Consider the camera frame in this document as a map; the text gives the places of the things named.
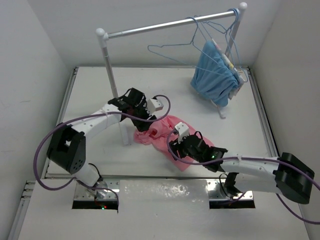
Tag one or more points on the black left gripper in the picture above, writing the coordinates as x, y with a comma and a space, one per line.
143, 106

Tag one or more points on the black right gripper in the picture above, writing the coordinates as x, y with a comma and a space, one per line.
174, 146

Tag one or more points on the pink t shirt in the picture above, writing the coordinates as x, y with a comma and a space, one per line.
157, 135

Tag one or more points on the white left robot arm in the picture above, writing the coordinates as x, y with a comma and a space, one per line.
68, 144

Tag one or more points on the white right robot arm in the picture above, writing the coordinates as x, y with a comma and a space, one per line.
284, 175

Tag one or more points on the blue t shirt on hanger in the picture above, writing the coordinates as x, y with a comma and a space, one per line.
212, 79

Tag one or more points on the patterned white garment on hanger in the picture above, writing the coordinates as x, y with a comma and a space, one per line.
232, 69

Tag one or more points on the blue hanger at rack end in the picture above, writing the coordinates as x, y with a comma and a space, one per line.
232, 32

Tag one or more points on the white foreground cover board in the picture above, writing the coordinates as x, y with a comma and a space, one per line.
157, 210

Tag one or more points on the white clothes rack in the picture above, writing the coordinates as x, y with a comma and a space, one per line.
103, 37

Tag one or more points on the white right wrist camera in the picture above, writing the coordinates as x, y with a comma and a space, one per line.
182, 130

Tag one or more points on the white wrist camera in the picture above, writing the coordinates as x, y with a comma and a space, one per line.
182, 130
153, 105

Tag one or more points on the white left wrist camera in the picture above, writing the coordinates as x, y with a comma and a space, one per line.
153, 105

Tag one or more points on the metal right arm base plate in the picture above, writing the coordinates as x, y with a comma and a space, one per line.
215, 192

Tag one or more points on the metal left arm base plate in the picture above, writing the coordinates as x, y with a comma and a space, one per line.
106, 191

